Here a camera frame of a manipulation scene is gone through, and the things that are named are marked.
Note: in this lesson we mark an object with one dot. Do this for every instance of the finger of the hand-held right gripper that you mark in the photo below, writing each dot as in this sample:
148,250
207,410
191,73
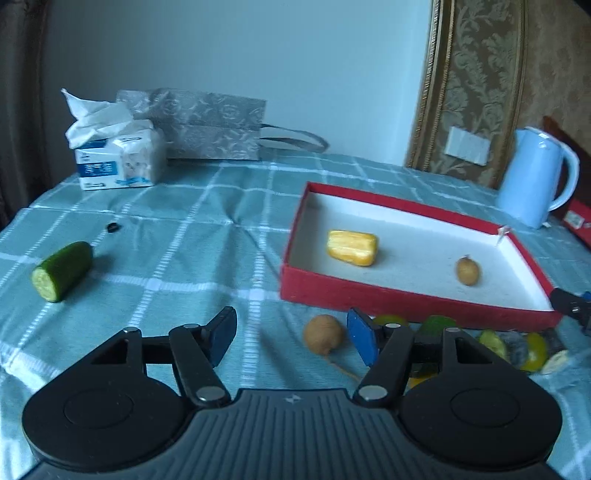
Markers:
565,302

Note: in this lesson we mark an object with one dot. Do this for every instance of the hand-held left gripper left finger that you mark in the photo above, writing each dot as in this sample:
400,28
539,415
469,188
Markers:
224,333

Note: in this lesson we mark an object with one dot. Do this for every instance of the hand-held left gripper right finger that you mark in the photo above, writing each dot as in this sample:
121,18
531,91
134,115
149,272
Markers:
360,337

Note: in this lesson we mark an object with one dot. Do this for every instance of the small green round fruit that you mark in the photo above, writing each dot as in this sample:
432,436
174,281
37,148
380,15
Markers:
392,320

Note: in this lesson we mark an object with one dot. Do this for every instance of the brown round fruit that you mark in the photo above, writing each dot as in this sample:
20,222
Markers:
323,334

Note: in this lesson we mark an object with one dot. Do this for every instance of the large green round fruit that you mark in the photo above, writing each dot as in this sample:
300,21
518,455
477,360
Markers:
535,353

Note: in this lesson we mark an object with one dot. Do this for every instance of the red shallow box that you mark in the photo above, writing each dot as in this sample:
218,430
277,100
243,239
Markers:
415,305

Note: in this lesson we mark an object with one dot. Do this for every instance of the green oval fruit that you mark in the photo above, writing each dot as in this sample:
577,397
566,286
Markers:
434,325

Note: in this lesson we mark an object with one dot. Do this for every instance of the brown round fruit pointed tip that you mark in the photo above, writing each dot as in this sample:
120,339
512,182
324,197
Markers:
468,271

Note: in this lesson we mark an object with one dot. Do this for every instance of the pale fruit piece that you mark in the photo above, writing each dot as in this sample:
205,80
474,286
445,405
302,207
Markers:
554,362

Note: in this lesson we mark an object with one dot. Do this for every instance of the yellow fruit piece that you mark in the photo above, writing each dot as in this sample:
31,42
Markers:
418,381

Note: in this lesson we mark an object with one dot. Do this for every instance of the red packet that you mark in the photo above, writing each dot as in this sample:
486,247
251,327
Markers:
579,224

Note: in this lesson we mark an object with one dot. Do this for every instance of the green halved fruit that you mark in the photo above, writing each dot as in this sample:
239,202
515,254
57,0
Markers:
493,344

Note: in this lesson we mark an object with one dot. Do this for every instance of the teal checked tablecloth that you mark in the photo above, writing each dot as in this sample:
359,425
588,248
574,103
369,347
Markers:
184,258

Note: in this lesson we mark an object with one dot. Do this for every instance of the yellow corn piece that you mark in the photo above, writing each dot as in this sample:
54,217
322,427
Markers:
351,248

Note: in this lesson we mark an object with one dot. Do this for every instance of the light blue electric kettle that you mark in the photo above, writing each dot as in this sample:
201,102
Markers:
531,180

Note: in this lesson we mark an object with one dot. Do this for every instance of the green cucumber piece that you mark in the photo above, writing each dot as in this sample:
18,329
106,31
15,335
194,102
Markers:
62,272

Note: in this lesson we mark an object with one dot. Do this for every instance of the white tissue pack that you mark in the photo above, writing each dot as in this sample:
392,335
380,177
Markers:
120,161

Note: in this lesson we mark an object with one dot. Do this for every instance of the grey patterned gift bag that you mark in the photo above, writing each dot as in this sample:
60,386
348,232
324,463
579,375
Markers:
207,124

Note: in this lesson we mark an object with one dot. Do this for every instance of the brown curtain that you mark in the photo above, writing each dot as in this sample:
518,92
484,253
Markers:
18,115

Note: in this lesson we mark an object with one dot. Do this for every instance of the white wall switch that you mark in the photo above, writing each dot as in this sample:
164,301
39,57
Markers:
467,146

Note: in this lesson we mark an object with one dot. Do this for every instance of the gold wall trim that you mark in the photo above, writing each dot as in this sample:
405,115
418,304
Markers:
434,69

